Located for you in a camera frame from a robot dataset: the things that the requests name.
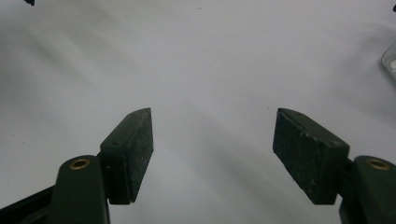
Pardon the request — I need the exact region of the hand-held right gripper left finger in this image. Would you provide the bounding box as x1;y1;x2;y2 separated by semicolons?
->
99;106;154;205

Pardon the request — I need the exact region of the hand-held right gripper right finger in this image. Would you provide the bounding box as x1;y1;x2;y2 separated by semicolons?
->
273;107;350;205

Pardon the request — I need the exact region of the white paper sheet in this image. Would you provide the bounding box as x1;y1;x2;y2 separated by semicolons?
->
0;0;396;224

